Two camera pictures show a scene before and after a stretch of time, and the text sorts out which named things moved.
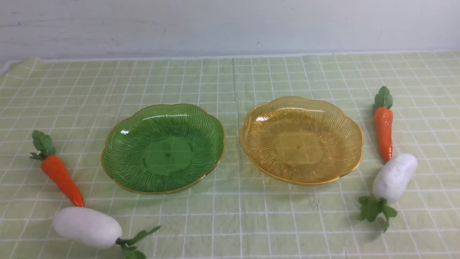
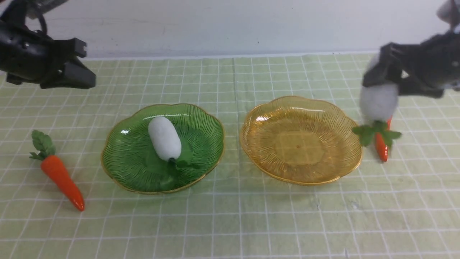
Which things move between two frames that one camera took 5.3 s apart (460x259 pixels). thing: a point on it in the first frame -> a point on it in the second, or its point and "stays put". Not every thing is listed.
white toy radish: (96, 229) -> (166, 143)
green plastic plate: (162, 149) stays put
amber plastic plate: (301, 141) stays put
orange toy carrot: (51, 164) stays put
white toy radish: (394, 178) -> (377, 104)
